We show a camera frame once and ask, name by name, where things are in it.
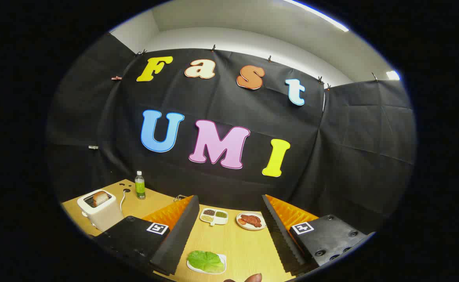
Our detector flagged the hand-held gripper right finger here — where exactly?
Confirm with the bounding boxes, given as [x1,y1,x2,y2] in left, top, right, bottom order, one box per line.
[261,194,376,275]

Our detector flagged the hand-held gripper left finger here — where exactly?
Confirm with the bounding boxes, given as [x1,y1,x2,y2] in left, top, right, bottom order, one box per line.
[92,195,200,276]

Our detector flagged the green lettuce leaf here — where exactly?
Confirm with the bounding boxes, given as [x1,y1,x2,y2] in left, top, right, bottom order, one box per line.
[187,251,225,273]

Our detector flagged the bread slice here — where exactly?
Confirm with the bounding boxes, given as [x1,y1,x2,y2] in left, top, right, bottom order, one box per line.
[92,191,111,207]

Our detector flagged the white round meat plate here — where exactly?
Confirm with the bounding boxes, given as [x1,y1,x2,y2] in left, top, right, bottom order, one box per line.
[236,211,268,231]

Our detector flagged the red meat slices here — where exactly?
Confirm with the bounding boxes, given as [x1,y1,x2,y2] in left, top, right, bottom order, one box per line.
[240,214,262,228]

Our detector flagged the white divided bean dish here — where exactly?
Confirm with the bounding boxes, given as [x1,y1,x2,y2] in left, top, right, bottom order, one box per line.
[200,208,229,227]

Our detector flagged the white square plate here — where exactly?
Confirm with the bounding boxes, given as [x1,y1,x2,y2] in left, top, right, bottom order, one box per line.
[187,253,227,275]

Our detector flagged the green label plastic bottle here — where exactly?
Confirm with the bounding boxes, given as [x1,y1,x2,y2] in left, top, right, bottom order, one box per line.
[135,171,146,200]

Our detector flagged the white toaster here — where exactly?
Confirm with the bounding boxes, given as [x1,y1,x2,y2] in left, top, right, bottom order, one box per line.
[77,189,124,232]

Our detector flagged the black backdrop cloth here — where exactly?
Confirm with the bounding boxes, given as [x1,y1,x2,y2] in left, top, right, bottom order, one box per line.
[46,33,417,235]

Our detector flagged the white toaster cable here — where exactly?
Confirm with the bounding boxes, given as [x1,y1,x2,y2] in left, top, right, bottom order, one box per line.
[119,189,131,212]

